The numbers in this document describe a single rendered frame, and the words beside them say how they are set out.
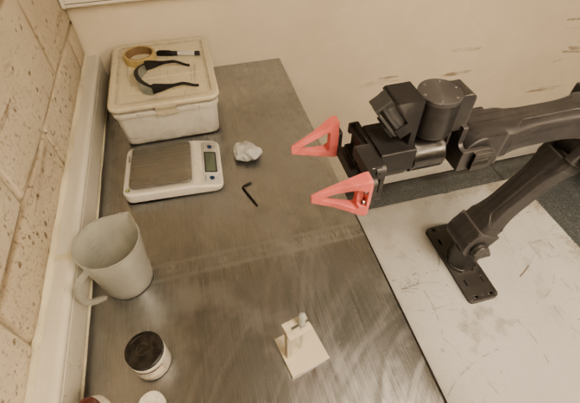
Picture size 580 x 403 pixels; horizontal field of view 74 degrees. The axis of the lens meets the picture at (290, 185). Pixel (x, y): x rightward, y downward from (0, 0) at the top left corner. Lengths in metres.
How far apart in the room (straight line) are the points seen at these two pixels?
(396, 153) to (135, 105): 0.81
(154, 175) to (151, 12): 0.61
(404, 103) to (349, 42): 1.20
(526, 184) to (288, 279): 0.51
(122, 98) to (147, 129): 0.11
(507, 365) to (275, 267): 0.50
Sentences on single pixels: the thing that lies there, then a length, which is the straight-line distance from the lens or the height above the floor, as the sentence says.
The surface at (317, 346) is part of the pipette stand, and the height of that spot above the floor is 0.91.
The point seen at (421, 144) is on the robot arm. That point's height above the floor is 1.33.
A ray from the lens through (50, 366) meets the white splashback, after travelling 0.81.
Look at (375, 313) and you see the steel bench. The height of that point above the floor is 0.90.
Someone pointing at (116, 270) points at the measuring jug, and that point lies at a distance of 0.82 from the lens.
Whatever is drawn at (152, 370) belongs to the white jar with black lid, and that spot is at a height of 0.95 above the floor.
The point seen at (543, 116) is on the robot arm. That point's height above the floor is 1.33.
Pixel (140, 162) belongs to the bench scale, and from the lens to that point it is 1.13.
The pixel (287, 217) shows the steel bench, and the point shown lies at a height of 0.90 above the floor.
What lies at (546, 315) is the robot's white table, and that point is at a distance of 1.01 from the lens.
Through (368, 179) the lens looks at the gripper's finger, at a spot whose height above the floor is 1.34.
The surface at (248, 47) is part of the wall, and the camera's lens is 1.55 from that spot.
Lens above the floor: 1.68
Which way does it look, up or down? 48 degrees down
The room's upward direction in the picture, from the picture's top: straight up
